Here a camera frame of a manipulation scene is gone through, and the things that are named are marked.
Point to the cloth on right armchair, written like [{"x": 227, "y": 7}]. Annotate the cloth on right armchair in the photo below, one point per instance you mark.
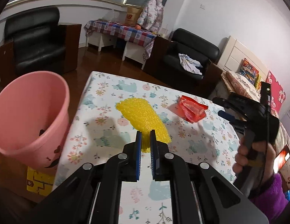
[{"x": 189, "y": 64}]

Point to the yellow foam net sleeve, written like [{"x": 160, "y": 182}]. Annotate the yellow foam net sleeve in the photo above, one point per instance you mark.
[{"x": 143, "y": 118}]

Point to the black leather armchair right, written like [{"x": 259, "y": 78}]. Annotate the black leather armchair right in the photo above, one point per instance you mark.
[{"x": 164, "y": 65}]

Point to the black leather armchair left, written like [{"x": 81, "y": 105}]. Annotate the black leather armchair left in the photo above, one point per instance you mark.
[{"x": 35, "y": 40}]

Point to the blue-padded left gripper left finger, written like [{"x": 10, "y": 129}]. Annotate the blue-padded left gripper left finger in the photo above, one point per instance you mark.
[{"x": 130, "y": 160}]

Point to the person's right hand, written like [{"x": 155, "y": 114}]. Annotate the person's right hand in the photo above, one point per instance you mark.
[{"x": 241, "y": 159}]

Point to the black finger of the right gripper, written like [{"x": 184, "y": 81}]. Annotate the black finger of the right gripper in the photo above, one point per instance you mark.
[{"x": 242, "y": 105}]

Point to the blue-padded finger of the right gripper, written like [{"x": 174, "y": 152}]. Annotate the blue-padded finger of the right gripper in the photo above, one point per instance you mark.
[{"x": 231, "y": 119}]

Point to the black leather armchair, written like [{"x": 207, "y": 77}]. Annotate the black leather armchair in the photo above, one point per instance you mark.
[
  {"x": 35, "y": 40},
  {"x": 164, "y": 65}
]

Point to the checkered cloth side table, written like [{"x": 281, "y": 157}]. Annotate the checkered cloth side table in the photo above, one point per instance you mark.
[{"x": 139, "y": 43}]

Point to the bed with brown blanket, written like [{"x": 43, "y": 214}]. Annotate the bed with brown blanket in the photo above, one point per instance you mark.
[{"x": 233, "y": 82}]

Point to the brown paper bag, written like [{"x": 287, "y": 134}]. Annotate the brown paper bag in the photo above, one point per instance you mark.
[{"x": 132, "y": 16}]

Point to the pink plastic trash bin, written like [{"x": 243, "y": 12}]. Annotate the pink plastic trash bin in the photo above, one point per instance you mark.
[{"x": 34, "y": 119}]

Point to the floral patterned table cloth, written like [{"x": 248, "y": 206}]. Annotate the floral patterned table cloth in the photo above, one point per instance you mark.
[{"x": 99, "y": 131}]

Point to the purple fleece sleeve forearm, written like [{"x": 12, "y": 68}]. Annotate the purple fleece sleeve forearm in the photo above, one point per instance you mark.
[{"x": 269, "y": 198}]

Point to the pink floral pillow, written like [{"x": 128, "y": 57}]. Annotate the pink floral pillow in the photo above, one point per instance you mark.
[{"x": 278, "y": 95}]

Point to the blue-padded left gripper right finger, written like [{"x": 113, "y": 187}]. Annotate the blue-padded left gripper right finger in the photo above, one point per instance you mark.
[{"x": 162, "y": 167}]

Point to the red plastic bag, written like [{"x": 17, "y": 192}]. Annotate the red plastic bag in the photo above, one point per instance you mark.
[{"x": 189, "y": 109}]

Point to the cream wooden headboard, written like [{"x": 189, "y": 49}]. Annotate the cream wooden headboard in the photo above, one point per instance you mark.
[{"x": 233, "y": 55}]

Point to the hanging floral child jacket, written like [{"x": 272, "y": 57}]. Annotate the hanging floral child jacket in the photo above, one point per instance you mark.
[{"x": 151, "y": 16}]

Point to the colourful striped pillow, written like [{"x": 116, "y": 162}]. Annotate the colourful striped pillow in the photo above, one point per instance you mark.
[{"x": 249, "y": 71}]

